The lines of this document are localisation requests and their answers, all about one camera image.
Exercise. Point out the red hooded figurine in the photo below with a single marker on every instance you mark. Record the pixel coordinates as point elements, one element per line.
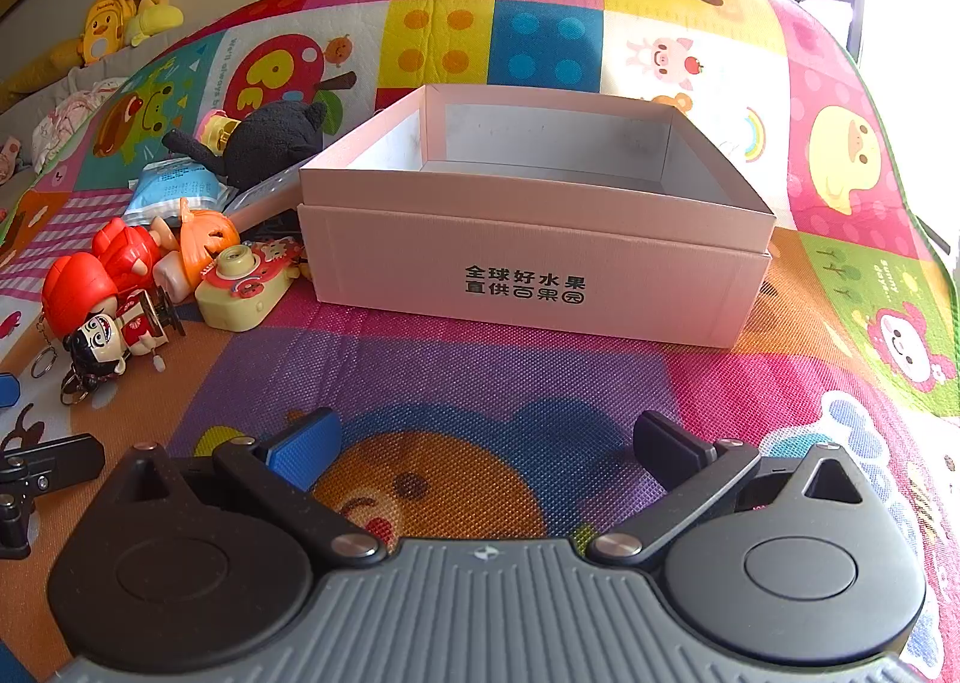
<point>75,289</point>

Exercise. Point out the pink white baby clothes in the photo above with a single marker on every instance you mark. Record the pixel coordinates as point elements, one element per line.
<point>67,121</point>

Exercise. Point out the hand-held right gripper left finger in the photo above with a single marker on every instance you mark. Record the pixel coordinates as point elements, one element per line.
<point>307,454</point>

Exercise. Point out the black plush cat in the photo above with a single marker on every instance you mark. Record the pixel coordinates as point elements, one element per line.
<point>270,136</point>

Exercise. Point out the small pink yellow toy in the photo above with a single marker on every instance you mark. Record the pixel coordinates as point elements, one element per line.
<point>217,130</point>

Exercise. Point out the yellow plush dog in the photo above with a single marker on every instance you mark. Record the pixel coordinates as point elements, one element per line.
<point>157,16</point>

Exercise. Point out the pink cardboard box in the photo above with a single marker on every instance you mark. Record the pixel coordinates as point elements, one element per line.
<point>525,241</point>

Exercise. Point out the red ridged-hair figurine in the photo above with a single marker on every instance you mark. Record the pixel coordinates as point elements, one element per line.
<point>124,252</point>

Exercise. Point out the grey sofa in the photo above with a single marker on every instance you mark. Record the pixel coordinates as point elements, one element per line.
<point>105,75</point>

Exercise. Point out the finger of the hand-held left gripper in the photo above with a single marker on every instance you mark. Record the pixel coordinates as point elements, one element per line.
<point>52,465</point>
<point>7,391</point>

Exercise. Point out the orange-haired figurine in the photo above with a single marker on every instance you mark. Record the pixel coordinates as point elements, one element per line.
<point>206,241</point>

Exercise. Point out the blue tissue packet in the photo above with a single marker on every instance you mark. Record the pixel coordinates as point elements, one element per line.
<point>169,187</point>

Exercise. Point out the colourful cartoon play mat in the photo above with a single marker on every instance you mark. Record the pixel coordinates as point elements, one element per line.
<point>480,383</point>

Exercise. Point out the small pink cloth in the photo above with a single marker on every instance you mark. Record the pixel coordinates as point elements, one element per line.
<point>9,158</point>

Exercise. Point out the yellow duck plush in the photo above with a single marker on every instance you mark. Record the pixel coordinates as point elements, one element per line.
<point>109,31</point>

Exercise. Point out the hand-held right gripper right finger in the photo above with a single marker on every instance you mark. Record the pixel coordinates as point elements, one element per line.
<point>667,454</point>

